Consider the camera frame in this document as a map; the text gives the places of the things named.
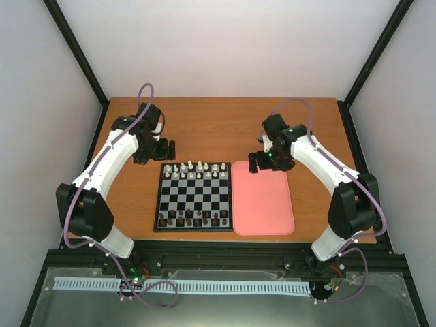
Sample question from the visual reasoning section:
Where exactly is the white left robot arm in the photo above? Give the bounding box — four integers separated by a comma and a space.
55, 103, 175, 275

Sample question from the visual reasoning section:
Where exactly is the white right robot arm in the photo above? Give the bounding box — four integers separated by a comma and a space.
249, 114, 382, 275

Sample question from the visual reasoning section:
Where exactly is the pink plastic tray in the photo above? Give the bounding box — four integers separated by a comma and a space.
231, 161, 295, 236

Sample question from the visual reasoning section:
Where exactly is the black and white chessboard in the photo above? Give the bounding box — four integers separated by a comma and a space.
154, 162, 233, 232

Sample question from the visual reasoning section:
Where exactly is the black aluminium frame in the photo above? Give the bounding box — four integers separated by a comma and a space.
21, 1, 429, 326

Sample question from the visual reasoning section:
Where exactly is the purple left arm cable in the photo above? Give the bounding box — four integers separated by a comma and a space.
63, 82, 180, 309

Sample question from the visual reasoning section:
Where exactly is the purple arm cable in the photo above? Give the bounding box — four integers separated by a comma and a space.
63, 82, 180, 309
265, 98, 388, 305

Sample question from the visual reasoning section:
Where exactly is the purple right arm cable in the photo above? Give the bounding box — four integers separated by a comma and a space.
265, 98, 388, 305

